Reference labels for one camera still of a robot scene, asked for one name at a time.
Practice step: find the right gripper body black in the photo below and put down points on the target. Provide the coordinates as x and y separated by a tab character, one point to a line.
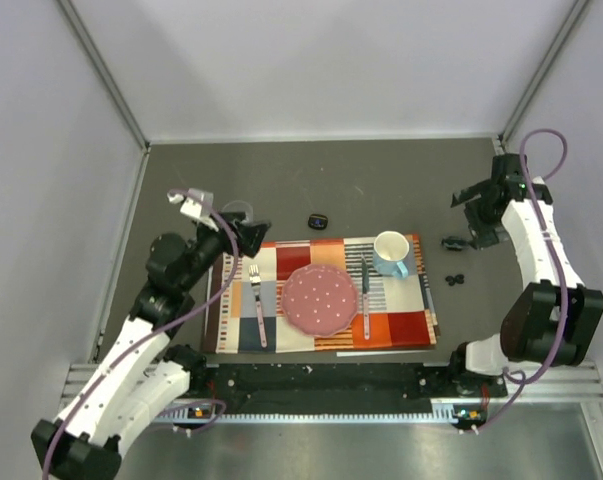
483	222

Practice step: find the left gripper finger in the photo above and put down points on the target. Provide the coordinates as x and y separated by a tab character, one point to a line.
256	230
249	246

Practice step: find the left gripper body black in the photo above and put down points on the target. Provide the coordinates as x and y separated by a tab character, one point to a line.
236	229

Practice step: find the black earbud charging case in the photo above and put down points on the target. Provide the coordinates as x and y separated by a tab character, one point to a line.
317	221

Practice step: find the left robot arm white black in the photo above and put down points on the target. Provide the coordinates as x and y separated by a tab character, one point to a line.
131	350

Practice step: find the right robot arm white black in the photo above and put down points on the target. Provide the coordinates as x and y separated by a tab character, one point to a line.
553	321

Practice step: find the clear plastic cup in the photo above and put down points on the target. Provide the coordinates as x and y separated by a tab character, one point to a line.
240	206

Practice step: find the colourful patchwork placemat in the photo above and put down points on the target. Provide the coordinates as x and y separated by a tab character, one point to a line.
402	314

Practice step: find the pink dotted plate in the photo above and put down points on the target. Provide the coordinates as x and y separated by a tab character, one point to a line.
319	300

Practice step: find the white blue mug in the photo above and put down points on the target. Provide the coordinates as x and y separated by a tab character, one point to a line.
390	250

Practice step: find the fork with pink handle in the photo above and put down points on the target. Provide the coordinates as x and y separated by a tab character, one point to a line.
255	281

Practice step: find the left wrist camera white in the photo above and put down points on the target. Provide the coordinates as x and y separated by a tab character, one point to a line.
192	203

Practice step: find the knife with pink handle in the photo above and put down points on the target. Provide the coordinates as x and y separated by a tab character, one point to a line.
365	298

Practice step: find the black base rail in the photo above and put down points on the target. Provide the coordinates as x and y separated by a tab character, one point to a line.
340	389

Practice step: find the aluminium frame profile front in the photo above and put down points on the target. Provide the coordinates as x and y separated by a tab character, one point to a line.
559	385

